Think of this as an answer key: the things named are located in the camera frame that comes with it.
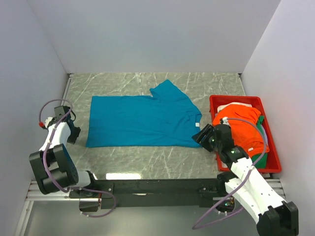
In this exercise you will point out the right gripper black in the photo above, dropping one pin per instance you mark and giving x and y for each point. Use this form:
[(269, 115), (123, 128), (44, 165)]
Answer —
[(206, 130)]

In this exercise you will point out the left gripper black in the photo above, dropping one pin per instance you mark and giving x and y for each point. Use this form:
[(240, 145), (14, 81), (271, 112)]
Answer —
[(72, 139)]

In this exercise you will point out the teal t shirt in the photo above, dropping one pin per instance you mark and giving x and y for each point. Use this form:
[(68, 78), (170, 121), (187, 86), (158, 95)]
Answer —
[(166, 117)]

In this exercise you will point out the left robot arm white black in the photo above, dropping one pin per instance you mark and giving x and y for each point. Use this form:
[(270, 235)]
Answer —
[(52, 165)]

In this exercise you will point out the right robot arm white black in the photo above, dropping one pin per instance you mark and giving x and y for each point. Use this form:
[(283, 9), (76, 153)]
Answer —
[(273, 215)]

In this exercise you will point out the orange t shirt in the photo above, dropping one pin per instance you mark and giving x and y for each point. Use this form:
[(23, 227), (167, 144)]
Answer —
[(243, 126)]

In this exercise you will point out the black base bar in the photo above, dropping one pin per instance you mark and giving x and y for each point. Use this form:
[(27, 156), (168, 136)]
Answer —
[(163, 192)]

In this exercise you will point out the lavender t shirt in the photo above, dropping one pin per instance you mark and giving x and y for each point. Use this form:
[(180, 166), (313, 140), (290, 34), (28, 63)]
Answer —
[(264, 134)]

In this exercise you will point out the green t shirt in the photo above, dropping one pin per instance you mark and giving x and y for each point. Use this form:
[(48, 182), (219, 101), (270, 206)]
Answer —
[(261, 164)]

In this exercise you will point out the red plastic bin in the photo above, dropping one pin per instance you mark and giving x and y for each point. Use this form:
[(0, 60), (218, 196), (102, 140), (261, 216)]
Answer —
[(273, 163)]

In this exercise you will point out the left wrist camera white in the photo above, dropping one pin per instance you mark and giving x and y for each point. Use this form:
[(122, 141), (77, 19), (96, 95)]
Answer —
[(45, 124)]

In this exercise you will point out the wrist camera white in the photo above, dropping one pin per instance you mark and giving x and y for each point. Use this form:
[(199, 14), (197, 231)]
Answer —
[(224, 120), (45, 124)]

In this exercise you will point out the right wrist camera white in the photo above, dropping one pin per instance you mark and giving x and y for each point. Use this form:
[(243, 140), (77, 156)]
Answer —
[(224, 120)]

